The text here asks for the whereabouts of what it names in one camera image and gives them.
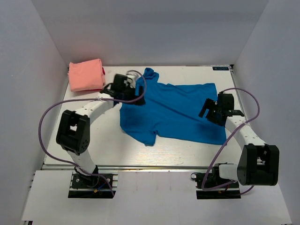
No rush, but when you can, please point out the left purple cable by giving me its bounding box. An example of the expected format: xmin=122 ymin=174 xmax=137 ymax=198
xmin=38 ymin=69 xmax=148 ymax=197

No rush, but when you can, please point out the purple cable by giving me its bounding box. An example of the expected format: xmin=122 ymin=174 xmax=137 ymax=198
xmin=201 ymin=88 xmax=260 ymax=195
xmin=38 ymin=69 xmax=148 ymax=197

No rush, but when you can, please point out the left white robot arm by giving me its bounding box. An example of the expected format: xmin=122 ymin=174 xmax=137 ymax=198
xmin=56 ymin=74 xmax=147 ymax=187

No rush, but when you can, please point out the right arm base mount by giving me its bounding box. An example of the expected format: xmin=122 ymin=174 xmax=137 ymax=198
xmin=190 ymin=172 xmax=241 ymax=200

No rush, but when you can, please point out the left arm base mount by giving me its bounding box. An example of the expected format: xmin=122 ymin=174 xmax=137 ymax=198
xmin=68 ymin=172 xmax=118 ymax=199

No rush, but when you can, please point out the blue t shirt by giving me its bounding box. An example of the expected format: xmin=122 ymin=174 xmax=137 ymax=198
xmin=120 ymin=67 xmax=226 ymax=146

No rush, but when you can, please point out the blue table label sticker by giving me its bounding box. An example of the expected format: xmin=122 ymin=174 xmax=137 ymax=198
xmin=212 ymin=67 xmax=229 ymax=71

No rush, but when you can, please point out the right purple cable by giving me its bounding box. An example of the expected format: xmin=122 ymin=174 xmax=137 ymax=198
xmin=201 ymin=88 xmax=260 ymax=195

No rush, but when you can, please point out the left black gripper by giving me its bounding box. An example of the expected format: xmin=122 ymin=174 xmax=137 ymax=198
xmin=120 ymin=84 xmax=146 ymax=106

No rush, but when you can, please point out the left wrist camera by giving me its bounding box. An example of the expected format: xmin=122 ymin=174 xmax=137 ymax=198
xmin=126 ymin=73 xmax=139 ymax=88

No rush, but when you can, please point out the folded pink t shirt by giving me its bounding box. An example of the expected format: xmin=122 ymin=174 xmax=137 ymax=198
xmin=68 ymin=59 xmax=105 ymax=92

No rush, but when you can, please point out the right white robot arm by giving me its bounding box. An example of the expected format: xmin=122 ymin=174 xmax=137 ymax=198
xmin=199 ymin=92 xmax=279 ymax=189

